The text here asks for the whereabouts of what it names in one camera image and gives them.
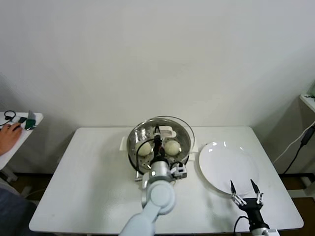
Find white steamed baozi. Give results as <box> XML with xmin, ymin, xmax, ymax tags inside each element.
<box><xmin>164</xmin><ymin>141</ymin><xmax>181</xmax><ymax>156</ymax></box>
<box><xmin>136</xmin><ymin>143</ymin><xmax>151</xmax><ymax>157</ymax></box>

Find white oval plate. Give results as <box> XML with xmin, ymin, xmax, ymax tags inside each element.
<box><xmin>198</xmin><ymin>141</ymin><xmax>260</xmax><ymax>197</ymax></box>

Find white side table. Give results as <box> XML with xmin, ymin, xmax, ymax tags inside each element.
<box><xmin>0</xmin><ymin>111</ymin><xmax>44</xmax><ymax>182</ymax></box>

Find perforated steel steamer basket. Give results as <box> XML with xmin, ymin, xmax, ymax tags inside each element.
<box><xmin>126</xmin><ymin>118</ymin><xmax>192</xmax><ymax>177</ymax></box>

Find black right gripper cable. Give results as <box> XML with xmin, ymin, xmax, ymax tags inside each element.
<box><xmin>233</xmin><ymin>215</ymin><xmax>251</xmax><ymax>233</ymax></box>

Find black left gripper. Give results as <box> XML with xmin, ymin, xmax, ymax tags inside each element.
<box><xmin>152</xmin><ymin>124</ymin><xmax>165</xmax><ymax>162</ymax></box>

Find person's leg in jeans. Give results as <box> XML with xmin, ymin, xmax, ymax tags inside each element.
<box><xmin>0</xmin><ymin>186</ymin><xmax>38</xmax><ymax>236</ymax></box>

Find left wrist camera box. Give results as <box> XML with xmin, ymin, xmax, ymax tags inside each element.
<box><xmin>169</xmin><ymin>163</ymin><xmax>188</xmax><ymax>180</ymax></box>

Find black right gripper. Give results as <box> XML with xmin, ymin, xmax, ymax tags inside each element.
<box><xmin>230</xmin><ymin>178</ymin><xmax>269</xmax><ymax>229</ymax></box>

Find green and grey gadget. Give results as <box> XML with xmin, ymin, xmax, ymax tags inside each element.
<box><xmin>25</xmin><ymin>110</ymin><xmax>39</xmax><ymax>130</ymax></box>

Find round glass pot lid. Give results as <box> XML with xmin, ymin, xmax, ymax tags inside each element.
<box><xmin>127</xmin><ymin>115</ymin><xmax>196</xmax><ymax>171</ymax></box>

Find white power cable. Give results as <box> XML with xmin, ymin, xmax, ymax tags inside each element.
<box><xmin>273</xmin><ymin>121</ymin><xmax>315</xmax><ymax>164</ymax></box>

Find white shelf table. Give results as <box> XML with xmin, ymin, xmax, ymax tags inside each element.
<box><xmin>299</xmin><ymin>94</ymin><xmax>315</xmax><ymax>113</ymax></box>

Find white cable on floor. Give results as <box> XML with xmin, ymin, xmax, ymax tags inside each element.
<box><xmin>24</xmin><ymin>188</ymin><xmax>46</xmax><ymax>199</ymax></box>

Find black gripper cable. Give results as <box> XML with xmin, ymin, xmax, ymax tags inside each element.
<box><xmin>233</xmin><ymin>215</ymin><xmax>251</xmax><ymax>233</ymax></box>
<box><xmin>134</xmin><ymin>137</ymin><xmax>158</xmax><ymax>173</ymax></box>

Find black power cable with adapter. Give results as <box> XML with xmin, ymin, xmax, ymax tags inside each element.
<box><xmin>283</xmin><ymin>127</ymin><xmax>315</xmax><ymax>174</ymax></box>

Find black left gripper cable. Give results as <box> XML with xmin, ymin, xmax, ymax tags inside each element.
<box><xmin>134</xmin><ymin>137</ymin><xmax>158</xmax><ymax>173</ymax></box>

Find thin black looped cable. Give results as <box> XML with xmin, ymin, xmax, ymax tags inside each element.
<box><xmin>0</xmin><ymin>110</ymin><xmax>18</xmax><ymax>127</ymax></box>

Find person's bare hand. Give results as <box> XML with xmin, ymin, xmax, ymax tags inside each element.
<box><xmin>0</xmin><ymin>122</ymin><xmax>24</xmax><ymax>156</ymax></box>

